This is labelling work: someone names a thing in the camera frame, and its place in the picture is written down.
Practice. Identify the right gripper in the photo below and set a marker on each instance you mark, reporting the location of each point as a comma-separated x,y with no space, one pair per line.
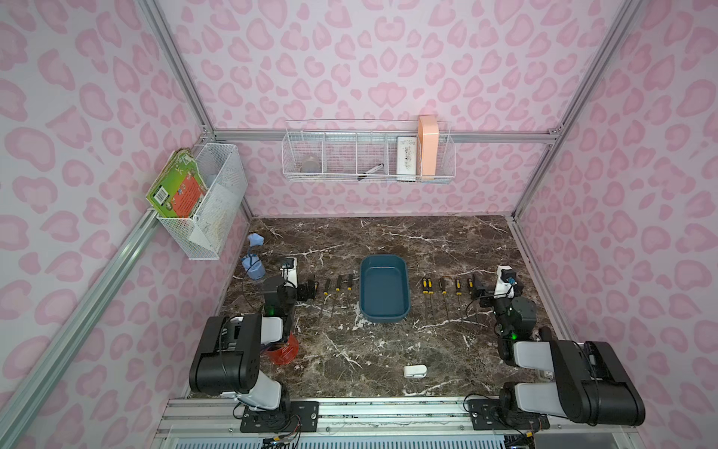
485,299

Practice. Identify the grey cup in basket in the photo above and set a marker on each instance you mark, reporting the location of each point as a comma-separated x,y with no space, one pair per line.
311,165

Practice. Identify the black marker in basket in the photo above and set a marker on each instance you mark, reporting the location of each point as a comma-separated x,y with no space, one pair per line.
378,169

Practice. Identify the white mesh side basket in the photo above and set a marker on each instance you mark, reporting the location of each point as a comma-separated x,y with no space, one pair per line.
218,163

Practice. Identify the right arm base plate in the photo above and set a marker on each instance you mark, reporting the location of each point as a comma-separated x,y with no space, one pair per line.
487,414

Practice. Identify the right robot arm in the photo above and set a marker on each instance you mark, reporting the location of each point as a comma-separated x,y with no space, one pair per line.
589,385

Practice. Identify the small white eraser block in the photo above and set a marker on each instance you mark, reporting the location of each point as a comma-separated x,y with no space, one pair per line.
415,371

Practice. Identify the blue spray bottle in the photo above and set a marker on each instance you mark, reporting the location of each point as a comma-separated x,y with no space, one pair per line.
251,262

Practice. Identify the white card in basket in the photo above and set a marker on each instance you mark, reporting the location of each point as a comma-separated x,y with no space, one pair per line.
406,158

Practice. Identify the pink box in basket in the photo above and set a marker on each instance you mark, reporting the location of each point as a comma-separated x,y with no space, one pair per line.
428,137

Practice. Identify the white papers in basket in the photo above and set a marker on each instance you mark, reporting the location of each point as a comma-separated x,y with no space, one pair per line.
213,221

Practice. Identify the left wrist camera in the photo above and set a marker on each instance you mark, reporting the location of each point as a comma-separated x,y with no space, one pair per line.
288,270

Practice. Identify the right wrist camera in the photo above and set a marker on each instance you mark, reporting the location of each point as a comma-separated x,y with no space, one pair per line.
506,280

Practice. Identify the green red booklet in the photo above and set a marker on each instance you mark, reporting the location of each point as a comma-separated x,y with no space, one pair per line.
179,189

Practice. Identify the teal plastic storage box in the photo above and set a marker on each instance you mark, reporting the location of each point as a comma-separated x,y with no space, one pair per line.
384,289

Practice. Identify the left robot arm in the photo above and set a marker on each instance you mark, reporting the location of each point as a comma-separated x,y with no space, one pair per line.
228,356

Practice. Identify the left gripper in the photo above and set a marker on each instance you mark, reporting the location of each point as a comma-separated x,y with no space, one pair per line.
303,289

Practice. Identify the red pencil cup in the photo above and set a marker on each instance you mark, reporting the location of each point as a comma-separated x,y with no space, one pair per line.
285,353

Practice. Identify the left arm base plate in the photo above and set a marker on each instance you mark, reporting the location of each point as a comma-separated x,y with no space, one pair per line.
300,413

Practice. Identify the white wire wall basket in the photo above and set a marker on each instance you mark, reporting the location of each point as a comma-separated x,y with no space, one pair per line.
348,148

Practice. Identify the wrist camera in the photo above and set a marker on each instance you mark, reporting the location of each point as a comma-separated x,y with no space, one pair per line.
506,280
288,270

